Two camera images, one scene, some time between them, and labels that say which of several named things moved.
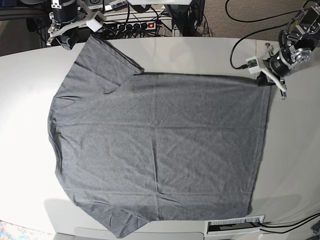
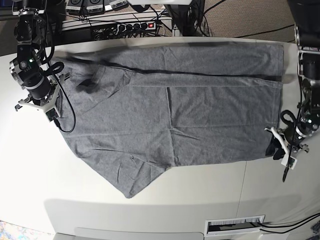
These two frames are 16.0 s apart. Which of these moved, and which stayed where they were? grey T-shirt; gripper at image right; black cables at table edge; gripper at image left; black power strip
Moved: grey T-shirt; gripper at image right; gripper at image left
Stayed: black cables at table edge; black power strip
